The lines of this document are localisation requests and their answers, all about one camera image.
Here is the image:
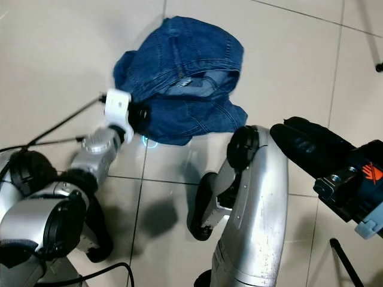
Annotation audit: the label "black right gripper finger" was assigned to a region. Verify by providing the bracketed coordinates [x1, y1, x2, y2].
[269, 124, 345, 180]
[284, 117, 357, 159]

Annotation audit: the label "black rack base frame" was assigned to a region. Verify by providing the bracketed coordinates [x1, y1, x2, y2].
[329, 238, 366, 287]

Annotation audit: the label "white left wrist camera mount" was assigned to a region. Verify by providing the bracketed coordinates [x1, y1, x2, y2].
[105, 88, 133, 143]

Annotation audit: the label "blue denim jeans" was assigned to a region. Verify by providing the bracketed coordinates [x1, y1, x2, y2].
[114, 16, 249, 147]

